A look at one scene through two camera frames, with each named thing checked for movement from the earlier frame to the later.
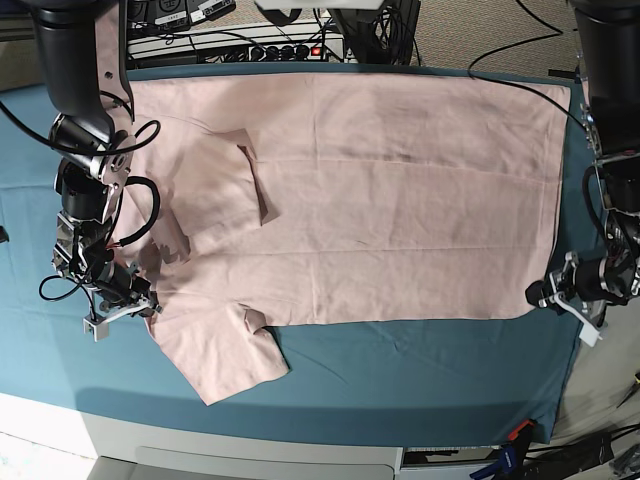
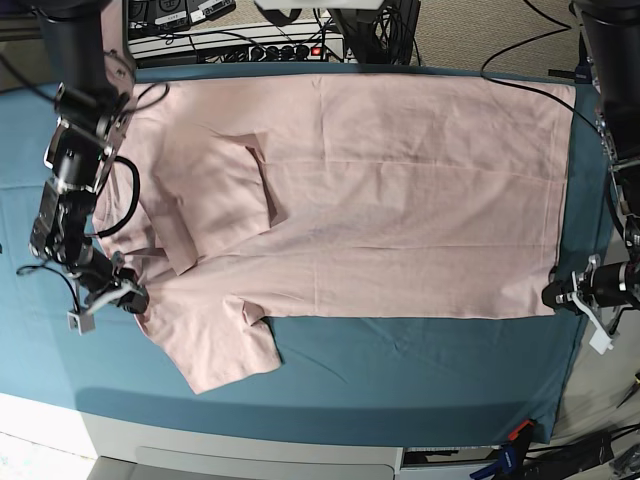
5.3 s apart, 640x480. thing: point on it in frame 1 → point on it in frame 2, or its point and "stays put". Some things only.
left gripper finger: [538, 292] → [557, 295]
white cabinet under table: [129, 450] stays put
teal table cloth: [492, 378] stays put
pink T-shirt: [325, 197] stays put
